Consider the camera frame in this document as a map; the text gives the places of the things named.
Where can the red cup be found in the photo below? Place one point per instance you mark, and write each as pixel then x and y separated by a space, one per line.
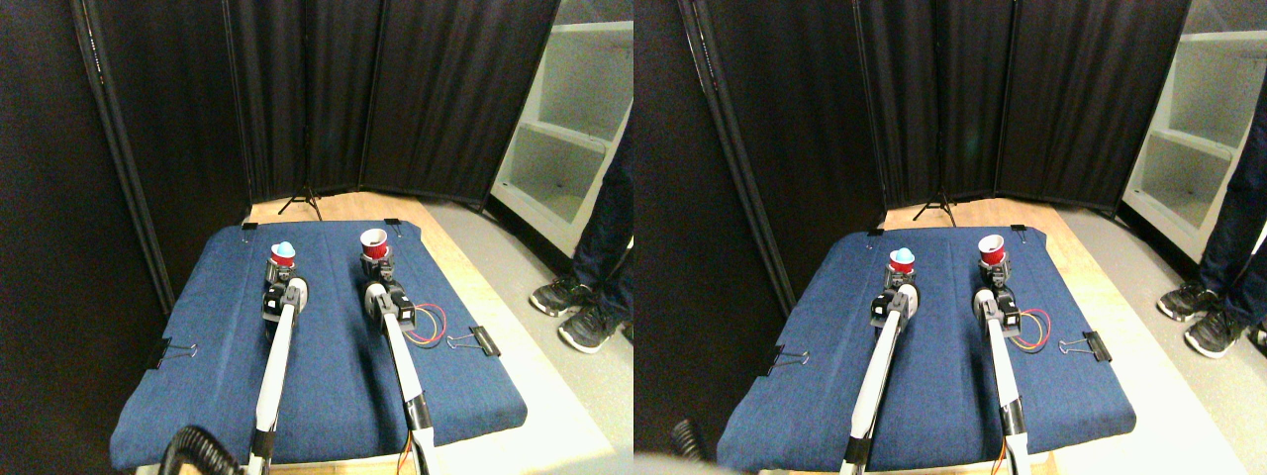
pixel 374 249
pixel 283 259
pixel 992 255
pixel 902 267

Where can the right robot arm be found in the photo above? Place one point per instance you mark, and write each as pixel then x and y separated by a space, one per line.
pixel 401 376
pixel 1002 376

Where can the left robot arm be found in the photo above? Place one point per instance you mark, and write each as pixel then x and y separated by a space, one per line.
pixel 881 376
pixel 275 376

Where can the curtain stand foot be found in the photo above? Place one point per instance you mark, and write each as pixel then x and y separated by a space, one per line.
pixel 937 203
pixel 305 197

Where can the dark blue cloth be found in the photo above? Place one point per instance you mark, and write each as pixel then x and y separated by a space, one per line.
pixel 940 416
pixel 198 396

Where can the curtain stand pole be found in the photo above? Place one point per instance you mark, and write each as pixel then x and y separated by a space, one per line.
pixel 124 148
pixel 742 158

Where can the person's legs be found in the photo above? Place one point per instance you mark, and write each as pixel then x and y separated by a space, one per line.
pixel 1232 228
pixel 604 228

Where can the white shelf unit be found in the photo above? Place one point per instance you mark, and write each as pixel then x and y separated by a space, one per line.
pixel 1203 109
pixel 574 99

